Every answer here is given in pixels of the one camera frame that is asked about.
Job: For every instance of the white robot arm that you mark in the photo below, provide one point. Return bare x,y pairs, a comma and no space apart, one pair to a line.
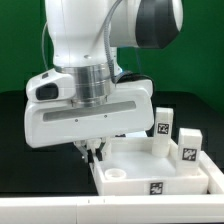
86,98

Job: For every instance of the white right fence bar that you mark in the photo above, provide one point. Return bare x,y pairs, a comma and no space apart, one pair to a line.
216,177

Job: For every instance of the white square tabletop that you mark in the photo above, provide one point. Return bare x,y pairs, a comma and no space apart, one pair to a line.
132,170

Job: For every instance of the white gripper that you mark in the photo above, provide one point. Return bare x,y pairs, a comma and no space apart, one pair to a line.
128,109

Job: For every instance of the white fence bar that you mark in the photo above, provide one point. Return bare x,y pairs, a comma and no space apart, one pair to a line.
216,177
201,209

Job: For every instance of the white front fence bar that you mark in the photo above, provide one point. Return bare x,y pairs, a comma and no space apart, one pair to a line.
201,209

